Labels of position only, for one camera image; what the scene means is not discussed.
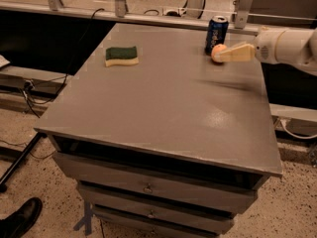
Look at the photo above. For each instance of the black stand leg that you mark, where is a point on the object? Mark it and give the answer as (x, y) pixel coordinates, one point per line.
(19, 157)

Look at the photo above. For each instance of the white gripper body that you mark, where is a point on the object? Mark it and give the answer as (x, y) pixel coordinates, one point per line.
(265, 46)

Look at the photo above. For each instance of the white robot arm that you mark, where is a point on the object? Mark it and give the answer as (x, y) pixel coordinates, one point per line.
(295, 47)

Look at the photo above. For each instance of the black shoe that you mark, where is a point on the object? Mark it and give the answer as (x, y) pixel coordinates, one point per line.
(22, 220)

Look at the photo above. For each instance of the blue pepsi can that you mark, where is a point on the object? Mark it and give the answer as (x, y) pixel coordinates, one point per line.
(216, 33)

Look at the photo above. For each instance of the green yellow sponge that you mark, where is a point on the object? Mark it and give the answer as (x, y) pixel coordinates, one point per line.
(121, 56)

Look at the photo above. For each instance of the orange fruit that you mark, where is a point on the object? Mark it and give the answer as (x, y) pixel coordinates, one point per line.
(215, 54)

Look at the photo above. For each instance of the grey drawer cabinet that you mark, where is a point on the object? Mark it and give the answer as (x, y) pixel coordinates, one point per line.
(175, 145)

